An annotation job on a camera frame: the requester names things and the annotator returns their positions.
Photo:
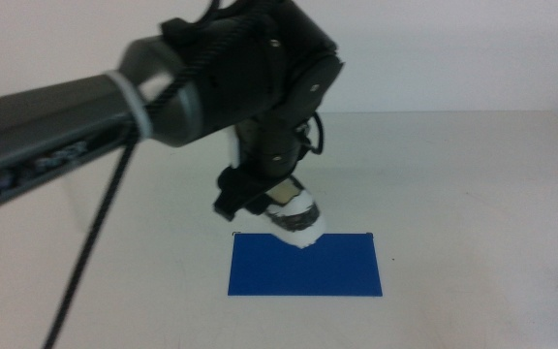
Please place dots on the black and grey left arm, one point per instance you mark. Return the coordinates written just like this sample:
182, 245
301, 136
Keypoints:
66, 121

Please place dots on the blue rectangular mat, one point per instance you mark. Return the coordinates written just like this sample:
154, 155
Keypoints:
308, 271

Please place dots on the white zip tie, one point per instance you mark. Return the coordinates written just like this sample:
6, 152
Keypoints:
136, 109

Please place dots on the white and black toy shoe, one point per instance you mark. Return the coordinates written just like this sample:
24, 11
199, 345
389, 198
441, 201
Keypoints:
298, 218

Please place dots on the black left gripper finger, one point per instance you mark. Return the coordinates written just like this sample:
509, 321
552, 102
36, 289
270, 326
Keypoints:
258, 204

